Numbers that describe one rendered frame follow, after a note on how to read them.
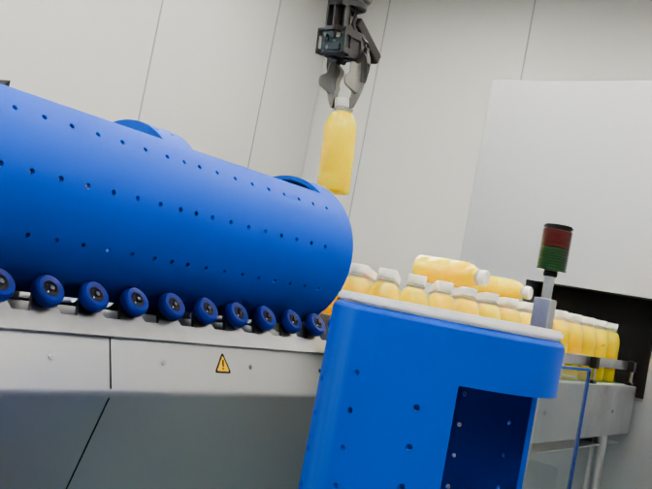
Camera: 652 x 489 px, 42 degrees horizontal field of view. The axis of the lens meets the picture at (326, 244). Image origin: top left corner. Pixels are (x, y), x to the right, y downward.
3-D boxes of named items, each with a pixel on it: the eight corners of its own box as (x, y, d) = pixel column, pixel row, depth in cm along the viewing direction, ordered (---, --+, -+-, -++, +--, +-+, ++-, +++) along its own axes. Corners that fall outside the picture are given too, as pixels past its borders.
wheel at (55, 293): (40, 274, 113) (48, 266, 112) (63, 298, 114) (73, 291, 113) (22, 290, 109) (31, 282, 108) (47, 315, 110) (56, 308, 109)
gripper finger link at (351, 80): (337, 104, 168) (336, 58, 169) (353, 110, 173) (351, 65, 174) (350, 101, 166) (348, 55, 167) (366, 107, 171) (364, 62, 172)
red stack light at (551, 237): (535, 244, 181) (538, 226, 181) (545, 248, 186) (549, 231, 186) (564, 247, 177) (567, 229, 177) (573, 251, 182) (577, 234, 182)
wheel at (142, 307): (125, 286, 125) (134, 279, 124) (146, 308, 126) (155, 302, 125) (113, 301, 121) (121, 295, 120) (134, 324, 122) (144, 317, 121)
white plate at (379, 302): (319, 284, 93) (316, 295, 93) (574, 334, 88) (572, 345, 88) (358, 292, 121) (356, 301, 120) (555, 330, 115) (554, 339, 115)
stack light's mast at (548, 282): (526, 294, 180) (539, 221, 181) (537, 297, 185) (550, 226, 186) (554, 299, 177) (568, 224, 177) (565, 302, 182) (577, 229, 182)
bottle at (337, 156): (347, 194, 169) (359, 103, 170) (312, 190, 170) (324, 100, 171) (350, 198, 176) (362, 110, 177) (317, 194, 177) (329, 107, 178)
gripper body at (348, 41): (313, 56, 170) (320, -3, 170) (337, 66, 177) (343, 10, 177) (344, 55, 166) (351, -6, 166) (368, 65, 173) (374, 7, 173)
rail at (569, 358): (399, 345, 166) (402, 330, 166) (630, 370, 294) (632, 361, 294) (403, 346, 165) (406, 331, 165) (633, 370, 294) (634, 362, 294)
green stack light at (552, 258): (531, 267, 181) (535, 244, 181) (541, 271, 186) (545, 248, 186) (560, 271, 177) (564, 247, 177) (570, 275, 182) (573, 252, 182)
